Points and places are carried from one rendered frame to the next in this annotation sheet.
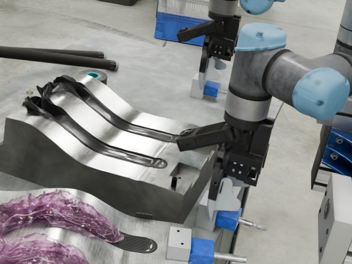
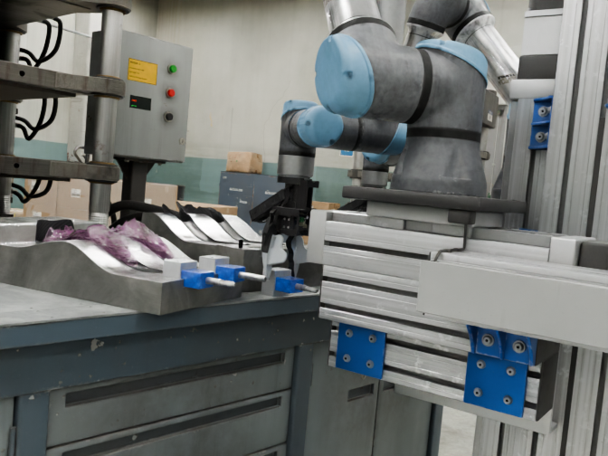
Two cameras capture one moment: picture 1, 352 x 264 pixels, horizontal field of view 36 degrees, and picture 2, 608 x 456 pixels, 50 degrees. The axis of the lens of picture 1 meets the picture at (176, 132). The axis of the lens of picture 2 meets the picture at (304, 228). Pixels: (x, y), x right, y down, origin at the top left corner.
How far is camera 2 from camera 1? 91 cm
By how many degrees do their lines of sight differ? 35
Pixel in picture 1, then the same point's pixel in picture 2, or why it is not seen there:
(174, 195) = (237, 252)
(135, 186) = (213, 251)
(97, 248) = (147, 254)
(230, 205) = (279, 257)
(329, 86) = (314, 110)
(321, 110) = (310, 129)
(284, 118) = not seen: hidden behind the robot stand
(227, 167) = (278, 223)
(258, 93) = (292, 147)
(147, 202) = not seen: hidden behind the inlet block
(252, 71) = (284, 128)
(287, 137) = not seen: hidden behind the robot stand
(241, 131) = (290, 192)
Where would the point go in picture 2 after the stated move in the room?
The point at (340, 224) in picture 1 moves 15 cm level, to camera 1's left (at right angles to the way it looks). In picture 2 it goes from (315, 213) to (239, 204)
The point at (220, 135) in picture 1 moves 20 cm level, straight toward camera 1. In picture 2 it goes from (276, 197) to (213, 194)
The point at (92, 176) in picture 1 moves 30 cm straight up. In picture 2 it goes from (188, 251) to (199, 117)
